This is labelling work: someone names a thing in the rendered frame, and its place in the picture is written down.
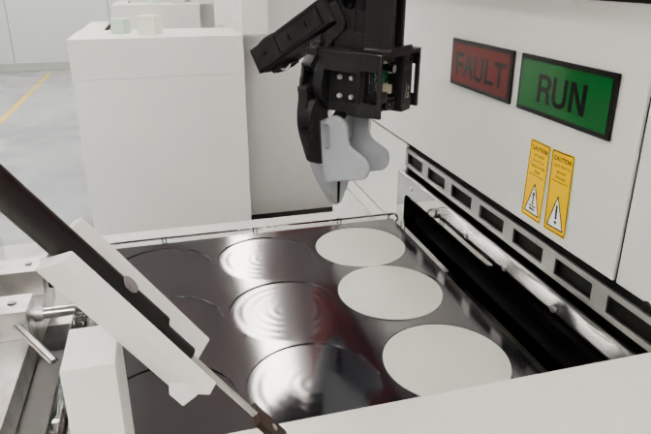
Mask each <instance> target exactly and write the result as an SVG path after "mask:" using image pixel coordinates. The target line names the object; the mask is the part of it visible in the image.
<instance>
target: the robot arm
mask: <svg viewBox="0 0 651 434"><path fill-rule="evenodd" d="M405 14H406V0H317V1H315V2H314V3H313V4H311V5H310V6H309V7H307V8H306V9H305V10H303V11H302V12H301V13H299V14H298V15H296V16H295V17H294V18H292V19H291V20H290V21H288V22H287V23H286V24H284V25H283V26H282V27H280V28H279V29H278V30H276V31H275V32H274V33H271V34H269V35H268V36H266V37H265V38H263V39H262V40H261V41H260V43H259V44H257V45H256V46H254V47H253V48H252V49H250V52H251V55H252V57H253V59H254V61H255V64H256V66H257V68H258V70H259V73H260V74H262V73H268V72H272V73H273V74H274V73H275V74H277V73H281V72H284V71H287V70H289V69H290V68H291V67H293V66H294V65H296V64H297V63H299V61H298V60H300V59H301V58H303V57H304V58H303V60H302V62H301V71H300V72H301V75H300V78H299V86H298V87H297V92H298V103H297V129H298V133H299V137H300V140H301V144H302V147H303V150H304V154H305V157H306V160H307V161H308V162H309V163H310V166H311V169H312V172H313V173H314V175H315V177H316V179H317V181H318V183H319V185H320V187H321V189H322V190H323V192H324V194H325V196H326V198H327V199H328V201H329V202H330V203H332V204H338V203H339V202H341V201H342V199H343V196H344V194H345V191H346V188H347V186H348V182H349V181H354V180H363V179H365V178H366V177H367V176H368V175H369V172H370V171H381V170H383V169H385V168H386V167H387V166H388V162H389V153H388V150H387V149H386V148H384V147H383V146H382V145H380V144H379V143H378V142H376V141H375V140H374V139H373V138H372V136H371V119H377V120H380V119H381V112H382V111H387V110H394V111H400V112H401V111H404V110H406V109H409V108H410V105H412V106H417V105H418V98H419V68H420V54H421V47H418V46H413V45H405V46H404V32H405ZM413 63H414V64H415V80H414V92H411V85H412V69H413ZM329 110H335V112H334V114H333V115H332V116H331V117H328V115H327V112H328V111H329ZM370 118H371V119H370Z"/></svg>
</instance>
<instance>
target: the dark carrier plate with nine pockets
mask: <svg viewBox="0 0 651 434"><path fill-rule="evenodd" d="M347 228H368V229H375V230H380V231H384V232H387V233H391V234H393V235H395V236H397V237H398V238H399V239H401V240H402V242H403V243H404V245H405V252H404V254H403V255H402V256H401V257H400V258H399V259H397V260H395V261H393V262H391V263H385V264H381V265H391V266H400V267H405V268H409V269H412V270H415V271H418V272H420V273H422V274H424V275H426V276H428V277H430V278H431V279H433V280H434V281H435V282H436V283H437V284H438V285H439V287H440V288H441V290H442V293H443V300H442V302H441V304H440V305H439V307H438V308H437V309H435V310H434V311H433V312H431V313H429V314H427V315H425V316H422V317H418V318H414V319H409V320H385V319H378V318H373V317H370V316H366V315H363V314H361V313H359V312H357V311H356V310H354V309H352V308H350V307H349V306H348V305H347V304H345V303H344V302H343V300H342V299H341V298H340V296H339V293H338V286H339V283H340V281H341V280H342V279H343V278H344V277H345V276H346V275H348V274H349V273H351V272H353V271H355V270H358V269H361V268H365V267H369V266H350V265H342V264H338V263H334V262H331V261H329V260H327V259H325V258H323V257H322V256H321V255H320V254H319V253H318V252H317V250H316V243H317V241H318V239H319V238H320V237H322V236H323V235H324V234H326V233H330V232H333V231H336V230H341V229H347ZM116 250H117V251H118V252H119V253H120V254H121V255H122V256H123V257H124V258H125V259H126V260H127V261H128V262H129V263H130V264H131V265H132V266H133V267H134V268H135V269H137V270H138V271H139V272H140V273H141V274H142V275H143V276H144V277H145V278H146V279H147V280H148V281H149V282H150V283H151V284H152V285H153V286H154V287H155V288H156V289H157V290H159V291H160V292H161V293H162V294H163V295H164V296H165V297H166V298H167V299H168V300H169V301H170V302H171V303H172V304H173V305H174V306H175V307H176V308H177V309H178V310H180V311H181V312H182V313H183V314H184V315H185V316H186V317H187V318H188V319H189V320H190V321H191V322H192V323H193V324H194V325H195V326H196V327H197V328H198V329H199V330H201V331H202V332H203V333H204V334H205V335H206V336H207V337H208V338H209V341H208V343H207V344H206V346H205V348H204V349H203V351H202V353H201V355H200V357H199V360H200V361H201V362H202V363H203V364H205V365H206V366H207V367H208V368H209V369H210V370H211V371H212V372H213V373H215V374H216V375H217V376H218V377H219V378H220V379H221V380H222V381H224V382H225V383H226V384H227V385H228V386H229V387H230V388H231V389H233V390H234V391H235V392H236V393H237V394H238V395H239V396H240V397H242V398H243V399H244V400H245V401H246V402H247V403H248V404H249V405H250V406H251V405H252V404H254V403H256V404H257V405H258V406H259V407H261V408H262V409H263V410H264V411H265V412H266V413H267V414H268V415H269V416H271V417H272V418H273V419H274V420H275V421H276V422H277V423H278V424H279V423H284V422H289V421H294V420H299V419H309V418H313V417H318V416H323V415H329V414H334V413H339V412H344V411H349V410H354V409H359V408H364V407H369V406H374V405H380V404H385V403H389V402H394V401H399V400H404V399H410V398H415V397H419V395H416V394H415V393H413V392H411V391H409V390H407V389H405V388H403V387H402V386H400V385H399V384H397V383H396V382H395V381H394V380H393V379H392V378H391V377H390V375H389V373H388V372H387V370H386V368H385V366H384V362H383V351H384V348H385V345H386V343H387V342H388V340H389V339H390V338H391V337H393V336H394V335H395V334H397V333H398V332H400V331H402V330H404V329H407V328H410V327H413V326H423V325H447V326H458V327H462V328H466V329H469V330H472V331H474V332H476V333H478V334H481V335H483V336H484V337H486V338H488V339H490V340H491V341H493V342H494V343H495V344H496V345H498V346H499V347H500V348H501V349H502V350H503V351H504V353H505V354H506V355H507V357H508V358H509V360H510V363H511V379H515V378H520V377H525V376H530V375H535V374H541V373H542V372H541V371H540V370H539V369H538V368H537V367H536V366H535V365H534V364H533V363H532V362H531V361H530V360H529V359H528V358H527V356H526V355H524V354H523V353H522V352H521V351H520V350H519V349H518V348H517V347H516V346H515V345H514V344H513V342H512V341H511V340H510V339H509V338H508V337H507V336H506V335H505V334H504V333H503V332H502V331H501V330H500V329H499V328H498V327H497V326H496V325H495V324H494V323H493V322H492V321H491V320H490V319H489V318H488V317H487V316H486V315H485V314H484V313H483V312H482V311H481V310H480V309H479V307H478V306H477V305H476V304H475V303H474V302H473V301H472V300H471V299H470V298H469V297H468V296H467V295H466V294H465V293H464V292H463V291H462V290H461V289H460V288H459V287H458V286H457V285H456V284H455V283H454V282H453V281H452V280H451V279H450V278H449V277H448V276H447V274H446V273H445V272H444V271H443V270H442V269H441V268H440V267H439V266H438V265H437V264H436V263H435V262H434V261H433V260H432V259H431V258H430V257H429V256H428V255H427V254H426V253H425V252H424V251H423V250H422V249H421V248H420V247H419V246H418V245H417V244H416V243H415V242H414V241H413V240H412V239H411V237H410V236H409V235H408V234H407V233H406V232H405V231H404V230H403V229H402V228H401V227H400V226H399V225H398V224H397V223H396V222H395V221H394V220H393V219H392V218H391V219H383V220H374V221H364V222H355V223H347V224H338V225H329V226H320V227H312V228H303V229H294V230H285V231H277V232H260V233H251V234H243V235H234V236H224V237H215V238H207V239H198V240H189V241H180V242H172V243H163V244H154V245H145V246H137V247H128V248H119V249H116ZM122 348H123V355H124V361H125V368H126V375H127V382H128V389H129V395H130V402H131V409H132V417H133V424H134V430H135V434H229V433H234V432H238V431H243V430H249V429H254V428H257V427H256V426H255V423H254V419H253V417H252V416H251V415H250V414H249V413H247V412H246V411H245V410H244V409H243V408H242V407H241V406H240V405H238V404H237V403H236V402H235V401H234V400H233V399H232V398H231V397H229V396H228V395H227V394H226V393H225V392H224V391H223V390H221V389H220V388H219V387H218V386H217V385H215V386H214V388H213V390H212V391H211V393H210V394H198V395H197V396H196V397H194V398H193V399H192V400H191V401H189V402H188V403H187V404H185V405H184V406H182V405H181V404H180V403H179V402H177V401H176V400H175V399H174V398H173V397H172V396H170V390H169V385H167V384H166V383H165V382H164V381H163V380H162V379H161V378H159V377H158V376H157V375H156V374H155V373H154V372H152V371H151V370H150V369H149V368H148V367H147V366H145V365H144V364H143V363H142V362H141V361H140V360H138V359H137V358H136V357H135V356H134V355H133V354H131V353H130V352H129V351H128V350H127V349H126V348H124V347H123V346H122Z"/></svg>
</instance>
